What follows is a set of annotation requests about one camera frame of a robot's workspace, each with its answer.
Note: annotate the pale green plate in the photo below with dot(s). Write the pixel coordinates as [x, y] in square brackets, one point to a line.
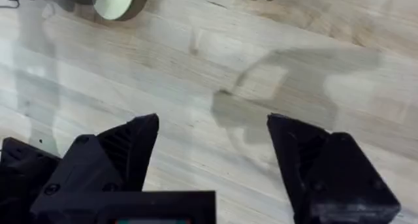
[120, 2]

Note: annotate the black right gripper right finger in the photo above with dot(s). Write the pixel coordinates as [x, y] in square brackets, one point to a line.
[330, 175]

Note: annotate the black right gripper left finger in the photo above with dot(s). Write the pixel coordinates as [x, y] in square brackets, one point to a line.
[124, 152]

